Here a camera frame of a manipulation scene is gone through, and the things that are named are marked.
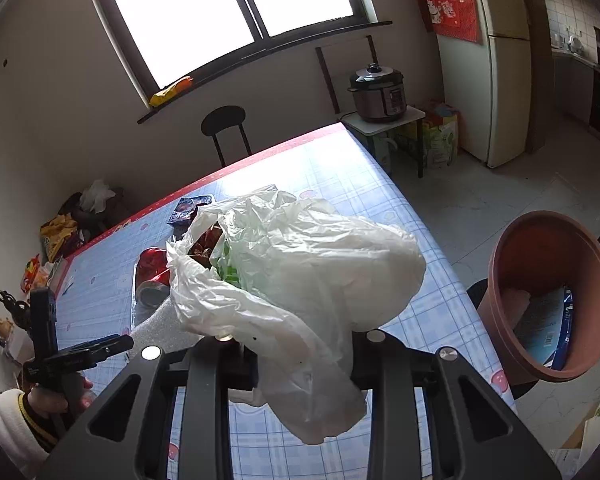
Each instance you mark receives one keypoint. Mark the yellow orange bag on sill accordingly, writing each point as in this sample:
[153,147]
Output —
[171,92]

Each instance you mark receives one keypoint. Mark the black stool by window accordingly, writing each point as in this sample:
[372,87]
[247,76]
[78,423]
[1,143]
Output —
[221,119]

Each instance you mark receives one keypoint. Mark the white refrigerator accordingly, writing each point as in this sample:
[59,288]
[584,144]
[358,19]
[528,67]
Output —
[489,82]

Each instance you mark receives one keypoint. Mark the white foam net sleeve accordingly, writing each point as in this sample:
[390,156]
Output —
[160,327]

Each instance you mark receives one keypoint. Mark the blue probiotic powder packet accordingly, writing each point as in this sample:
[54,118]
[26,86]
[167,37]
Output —
[545,328]

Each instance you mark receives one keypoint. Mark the small dark blue wrapper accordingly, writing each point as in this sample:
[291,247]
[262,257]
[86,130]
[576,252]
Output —
[186,209]

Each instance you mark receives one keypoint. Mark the blue plaid tablecloth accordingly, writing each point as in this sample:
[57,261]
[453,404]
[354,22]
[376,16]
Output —
[96,298]

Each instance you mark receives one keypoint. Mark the green kettle under table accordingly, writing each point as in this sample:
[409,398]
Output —
[381,146]

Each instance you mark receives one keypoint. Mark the white plastic bag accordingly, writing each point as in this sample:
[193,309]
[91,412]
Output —
[292,280]

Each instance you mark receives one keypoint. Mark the electric pressure cooker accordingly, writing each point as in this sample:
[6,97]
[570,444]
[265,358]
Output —
[378,93]

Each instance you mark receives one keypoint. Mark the yellow snack bags pile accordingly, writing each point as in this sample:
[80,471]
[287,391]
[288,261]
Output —
[60,237]

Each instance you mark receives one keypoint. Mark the left sleeve cuff forearm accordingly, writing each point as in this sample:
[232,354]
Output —
[21,456]

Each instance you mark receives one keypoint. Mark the brown wrapper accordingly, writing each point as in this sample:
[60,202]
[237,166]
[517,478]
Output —
[203,247]

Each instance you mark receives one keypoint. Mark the green printed shopping bag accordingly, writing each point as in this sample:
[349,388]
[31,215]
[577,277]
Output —
[439,135]

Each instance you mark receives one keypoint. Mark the window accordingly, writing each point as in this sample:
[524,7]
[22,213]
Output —
[162,41]

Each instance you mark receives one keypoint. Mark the crushed red can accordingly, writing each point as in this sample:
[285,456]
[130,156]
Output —
[152,278]

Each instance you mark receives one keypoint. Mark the person's left hand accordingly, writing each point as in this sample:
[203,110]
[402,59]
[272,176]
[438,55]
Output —
[46,402]

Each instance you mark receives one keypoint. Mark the small white side table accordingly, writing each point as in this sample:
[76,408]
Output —
[362,129]

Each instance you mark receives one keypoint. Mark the terracotta plastic bin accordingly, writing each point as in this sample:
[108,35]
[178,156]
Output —
[539,253]

